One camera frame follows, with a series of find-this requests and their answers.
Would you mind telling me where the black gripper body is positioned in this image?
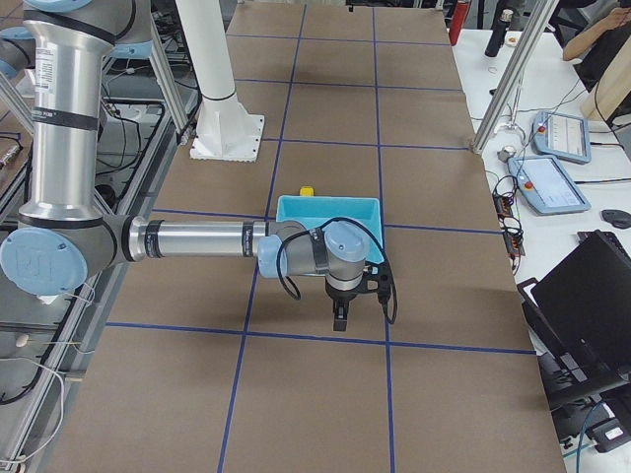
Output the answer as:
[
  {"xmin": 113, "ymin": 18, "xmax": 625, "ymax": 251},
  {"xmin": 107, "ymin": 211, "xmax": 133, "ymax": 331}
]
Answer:
[{"xmin": 325, "ymin": 283, "xmax": 358, "ymax": 306}]

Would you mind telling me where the yellow beetle toy car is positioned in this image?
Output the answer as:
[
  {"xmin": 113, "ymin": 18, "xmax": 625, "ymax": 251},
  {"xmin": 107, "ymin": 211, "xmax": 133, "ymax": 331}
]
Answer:
[{"xmin": 299, "ymin": 186, "xmax": 316, "ymax": 197}]

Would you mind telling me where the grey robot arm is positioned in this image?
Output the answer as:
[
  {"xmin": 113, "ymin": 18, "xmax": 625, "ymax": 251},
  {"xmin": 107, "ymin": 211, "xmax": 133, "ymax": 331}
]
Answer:
[{"xmin": 1, "ymin": 1, "xmax": 377, "ymax": 331}]

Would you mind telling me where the person forearm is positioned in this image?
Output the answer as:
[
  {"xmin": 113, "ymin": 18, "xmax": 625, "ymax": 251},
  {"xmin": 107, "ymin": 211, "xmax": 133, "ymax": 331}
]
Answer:
[{"xmin": 562, "ymin": 7, "xmax": 630, "ymax": 61}]

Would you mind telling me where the light blue plastic bin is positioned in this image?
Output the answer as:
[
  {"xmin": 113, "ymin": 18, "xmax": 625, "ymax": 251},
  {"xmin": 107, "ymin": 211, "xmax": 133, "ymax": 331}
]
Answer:
[{"xmin": 258, "ymin": 195, "xmax": 385, "ymax": 276}]

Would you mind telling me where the brown table mat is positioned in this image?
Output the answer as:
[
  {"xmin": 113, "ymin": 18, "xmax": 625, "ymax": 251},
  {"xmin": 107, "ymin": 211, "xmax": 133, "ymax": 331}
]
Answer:
[{"xmin": 50, "ymin": 3, "xmax": 564, "ymax": 472}]

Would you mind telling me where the blue teach pendant near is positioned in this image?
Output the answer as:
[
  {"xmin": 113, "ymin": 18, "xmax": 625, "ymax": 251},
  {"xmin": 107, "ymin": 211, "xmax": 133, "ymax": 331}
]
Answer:
[{"xmin": 507, "ymin": 155, "xmax": 592, "ymax": 216}]

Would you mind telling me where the blue teach pendant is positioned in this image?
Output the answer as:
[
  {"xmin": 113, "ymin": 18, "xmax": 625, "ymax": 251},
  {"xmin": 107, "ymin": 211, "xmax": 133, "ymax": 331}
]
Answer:
[
  {"xmin": 507, "ymin": 155, "xmax": 592, "ymax": 216},
  {"xmin": 532, "ymin": 111, "xmax": 592, "ymax": 165}
]

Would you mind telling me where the black laptop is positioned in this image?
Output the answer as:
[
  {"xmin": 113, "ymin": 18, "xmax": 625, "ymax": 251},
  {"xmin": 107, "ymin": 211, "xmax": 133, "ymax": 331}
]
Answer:
[{"xmin": 518, "ymin": 231, "xmax": 630, "ymax": 410}]

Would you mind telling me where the blue teach pendant far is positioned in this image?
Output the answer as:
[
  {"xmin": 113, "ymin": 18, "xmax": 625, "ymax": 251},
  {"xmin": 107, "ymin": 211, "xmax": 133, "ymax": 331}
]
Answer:
[{"xmin": 532, "ymin": 111, "xmax": 592, "ymax": 165}]

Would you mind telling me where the black computer mouse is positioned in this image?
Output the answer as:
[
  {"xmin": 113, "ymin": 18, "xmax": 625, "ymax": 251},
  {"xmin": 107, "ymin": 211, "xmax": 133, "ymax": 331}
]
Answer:
[{"xmin": 600, "ymin": 209, "xmax": 631, "ymax": 230}]

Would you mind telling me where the black cylinder bottle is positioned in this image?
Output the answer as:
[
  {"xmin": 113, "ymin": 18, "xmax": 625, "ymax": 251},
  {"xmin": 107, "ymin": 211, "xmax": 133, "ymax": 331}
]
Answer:
[{"xmin": 484, "ymin": 9, "xmax": 513, "ymax": 57}]

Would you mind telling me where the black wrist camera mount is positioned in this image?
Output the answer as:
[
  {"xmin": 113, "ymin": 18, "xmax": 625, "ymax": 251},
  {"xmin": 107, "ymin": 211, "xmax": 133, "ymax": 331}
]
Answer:
[{"xmin": 358, "ymin": 262, "xmax": 392, "ymax": 299}]

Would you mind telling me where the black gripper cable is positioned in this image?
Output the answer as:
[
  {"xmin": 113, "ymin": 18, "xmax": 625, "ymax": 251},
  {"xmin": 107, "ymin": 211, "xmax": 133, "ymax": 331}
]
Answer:
[{"xmin": 274, "ymin": 216, "xmax": 398, "ymax": 325}]

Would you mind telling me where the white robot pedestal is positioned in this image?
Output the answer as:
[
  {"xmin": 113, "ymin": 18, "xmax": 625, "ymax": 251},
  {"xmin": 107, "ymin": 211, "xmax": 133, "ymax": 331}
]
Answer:
[{"xmin": 176, "ymin": 0, "xmax": 265, "ymax": 163}]

